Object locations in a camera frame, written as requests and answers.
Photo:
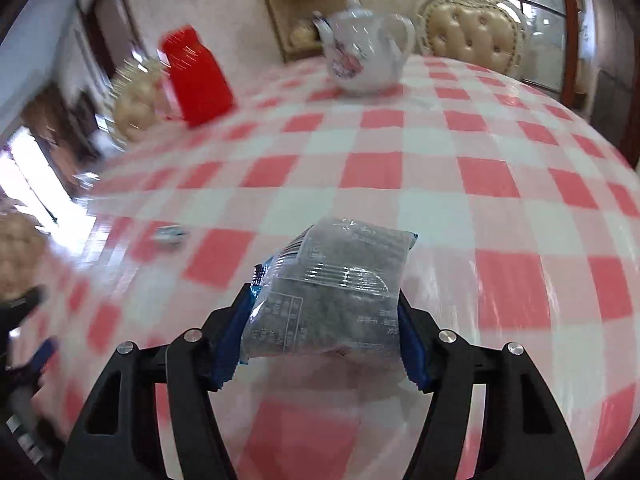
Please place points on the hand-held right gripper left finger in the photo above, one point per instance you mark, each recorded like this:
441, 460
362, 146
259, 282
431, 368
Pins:
200, 360

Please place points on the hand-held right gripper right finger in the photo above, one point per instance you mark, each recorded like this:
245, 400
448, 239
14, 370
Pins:
450, 370

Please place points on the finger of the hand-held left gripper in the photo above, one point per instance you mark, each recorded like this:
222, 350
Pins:
44, 356
25, 307

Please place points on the grey snack packet blue edges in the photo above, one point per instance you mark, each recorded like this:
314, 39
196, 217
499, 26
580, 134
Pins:
330, 285

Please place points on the cream tufted dining chair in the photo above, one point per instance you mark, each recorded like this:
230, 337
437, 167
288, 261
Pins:
15, 250
470, 30
132, 105

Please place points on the small black white packet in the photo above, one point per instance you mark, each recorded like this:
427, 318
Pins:
170, 236

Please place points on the red white checked tablecloth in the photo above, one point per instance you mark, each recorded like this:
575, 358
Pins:
450, 200

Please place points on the brown red curtain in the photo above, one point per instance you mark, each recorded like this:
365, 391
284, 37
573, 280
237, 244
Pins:
55, 120

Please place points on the red thermos jug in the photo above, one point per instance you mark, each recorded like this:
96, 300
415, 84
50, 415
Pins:
197, 75

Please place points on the white floral teapot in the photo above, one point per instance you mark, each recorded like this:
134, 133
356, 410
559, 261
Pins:
365, 50

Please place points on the pale bag on shelf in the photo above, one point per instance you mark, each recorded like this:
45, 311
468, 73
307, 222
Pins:
304, 35

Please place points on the glass partition door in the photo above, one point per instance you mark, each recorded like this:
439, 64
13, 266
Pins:
545, 35

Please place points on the wooden shelf cabinet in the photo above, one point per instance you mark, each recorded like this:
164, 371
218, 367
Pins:
272, 15

